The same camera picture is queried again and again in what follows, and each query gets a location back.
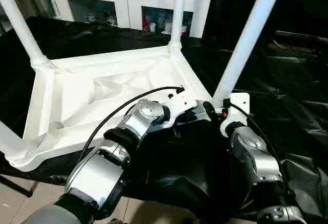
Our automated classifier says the white plastic table leg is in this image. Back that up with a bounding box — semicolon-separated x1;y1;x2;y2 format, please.
0;0;52;71
211;0;288;110
168;0;189;55
0;119;37;166

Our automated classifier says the white plastic table top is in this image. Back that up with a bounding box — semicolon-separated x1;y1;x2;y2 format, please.
8;47;220;173

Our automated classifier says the black mat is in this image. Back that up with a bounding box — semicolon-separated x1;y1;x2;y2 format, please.
0;15;328;222

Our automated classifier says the black metal rail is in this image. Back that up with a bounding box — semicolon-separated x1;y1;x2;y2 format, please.
274;28;328;44

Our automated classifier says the black metal table frame leg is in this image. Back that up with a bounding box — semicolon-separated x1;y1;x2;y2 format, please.
0;175;34;199

